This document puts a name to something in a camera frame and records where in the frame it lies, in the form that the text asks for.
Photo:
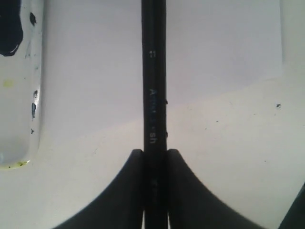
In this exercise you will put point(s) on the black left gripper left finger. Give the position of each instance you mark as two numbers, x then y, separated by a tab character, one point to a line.
120	205

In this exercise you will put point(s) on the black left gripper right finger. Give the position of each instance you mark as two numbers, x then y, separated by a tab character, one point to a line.
192	206

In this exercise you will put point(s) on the black paintbrush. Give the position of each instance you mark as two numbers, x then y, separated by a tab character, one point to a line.
154	111

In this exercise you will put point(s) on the white paint tray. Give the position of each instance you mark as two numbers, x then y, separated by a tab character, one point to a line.
21	45

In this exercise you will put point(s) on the white paper sheet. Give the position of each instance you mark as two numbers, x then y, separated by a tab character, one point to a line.
93	56

